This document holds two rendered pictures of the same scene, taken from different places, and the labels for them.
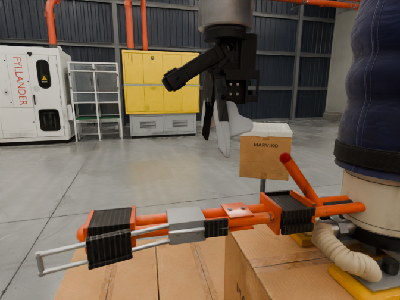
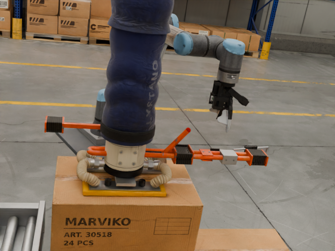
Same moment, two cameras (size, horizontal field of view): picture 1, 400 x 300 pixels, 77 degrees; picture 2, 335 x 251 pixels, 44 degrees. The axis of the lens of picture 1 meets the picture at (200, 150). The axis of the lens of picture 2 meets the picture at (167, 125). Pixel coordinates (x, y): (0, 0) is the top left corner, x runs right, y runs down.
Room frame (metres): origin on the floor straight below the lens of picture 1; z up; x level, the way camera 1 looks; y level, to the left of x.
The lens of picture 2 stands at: (2.15, -0.33, 1.86)
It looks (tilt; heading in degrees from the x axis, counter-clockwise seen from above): 22 degrees down; 178
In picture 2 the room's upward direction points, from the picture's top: 8 degrees clockwise
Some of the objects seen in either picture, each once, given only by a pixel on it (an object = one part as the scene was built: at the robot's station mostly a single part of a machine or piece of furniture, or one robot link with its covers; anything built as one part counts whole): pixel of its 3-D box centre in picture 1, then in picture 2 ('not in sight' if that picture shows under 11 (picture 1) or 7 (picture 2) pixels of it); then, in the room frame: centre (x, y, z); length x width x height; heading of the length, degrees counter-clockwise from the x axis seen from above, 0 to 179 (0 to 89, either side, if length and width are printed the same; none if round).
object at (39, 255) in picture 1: (144, 243); (239, 150); (0.37, 0.09, 1.07); 0.31 x 0.03 x 0.05; 115
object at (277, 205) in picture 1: (285, 210); (181, 154); (0.49, -0.18, 1.07); 0.10 x 0.08 x 0.06; 12
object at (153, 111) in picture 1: (161, 96); not in sight; (8.03, 1.19, 1.24); 2.22 x 0.91 x 2.47; 106
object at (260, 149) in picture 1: (265, 147); not in sight; (2.29, -0.60, 0.82); 0.60 x 0.40 x 0.40; 165
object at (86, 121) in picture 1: (100, 128); not in sight; (7.34, 2.92, 0.32); 1.25 x 0.52 x 0.63; 106
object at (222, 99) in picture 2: (228, 70); (222, 95); (0.46, -0.05, 1.36); 0.09 x 0.08 x 0.12; 101
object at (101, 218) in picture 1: (112, 227); (255, 157); (0.42, 0.16, 1.07); 0.08 x 0.07 x 0.05; 102
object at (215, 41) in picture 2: not in sight; (216, 47); (0.36, -0.10, 1.53); 0.12 x 0.12 x 0.09; 25
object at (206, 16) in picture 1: (224, 19); (228, 76); (0.46, -0.04, 1.44); 0.10 x 0.09 x 0.05; 11
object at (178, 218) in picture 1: (185, 224); (227, 157); (0.45, 0.03, 1.07); 0.07 x 0.07 x 0.04; 12
